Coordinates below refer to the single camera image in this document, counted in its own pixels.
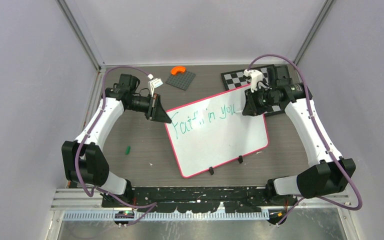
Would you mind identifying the orange curved piece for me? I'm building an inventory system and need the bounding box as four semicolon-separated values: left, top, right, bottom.
170;66;186;76

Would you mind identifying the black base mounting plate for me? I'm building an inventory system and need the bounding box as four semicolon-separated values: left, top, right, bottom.
101;186;299;214

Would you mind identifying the whiteboard with pink frame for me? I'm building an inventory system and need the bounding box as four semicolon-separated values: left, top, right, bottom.
165;84;270;179

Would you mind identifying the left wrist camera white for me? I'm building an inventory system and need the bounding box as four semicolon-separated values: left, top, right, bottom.
147;74;163;96

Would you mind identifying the aluminium slotted rail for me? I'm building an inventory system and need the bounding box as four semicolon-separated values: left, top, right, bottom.
62;209;270;222

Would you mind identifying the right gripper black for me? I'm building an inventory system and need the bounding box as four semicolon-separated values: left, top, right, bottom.
244;84;279;116

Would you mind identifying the black white chessboard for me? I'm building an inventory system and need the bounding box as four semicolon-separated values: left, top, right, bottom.
220;64;294;117

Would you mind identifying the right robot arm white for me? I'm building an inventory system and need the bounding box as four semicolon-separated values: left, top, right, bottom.
241;69;356;205

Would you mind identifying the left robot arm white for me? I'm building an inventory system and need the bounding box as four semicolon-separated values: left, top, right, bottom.
61;74;172;207

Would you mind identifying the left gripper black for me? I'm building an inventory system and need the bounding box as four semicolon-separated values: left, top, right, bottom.
127;93;172;124

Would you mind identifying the green marker cap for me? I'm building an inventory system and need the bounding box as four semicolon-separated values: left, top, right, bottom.
125;146;131;155

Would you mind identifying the grey studded baseplate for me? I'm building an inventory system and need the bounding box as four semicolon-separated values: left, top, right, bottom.
165;71;196;91

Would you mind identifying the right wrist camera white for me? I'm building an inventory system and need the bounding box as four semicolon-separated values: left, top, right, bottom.
243;69;264;93

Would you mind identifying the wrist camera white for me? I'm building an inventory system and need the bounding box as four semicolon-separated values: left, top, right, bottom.
243;69;264;93
147;74;163;96

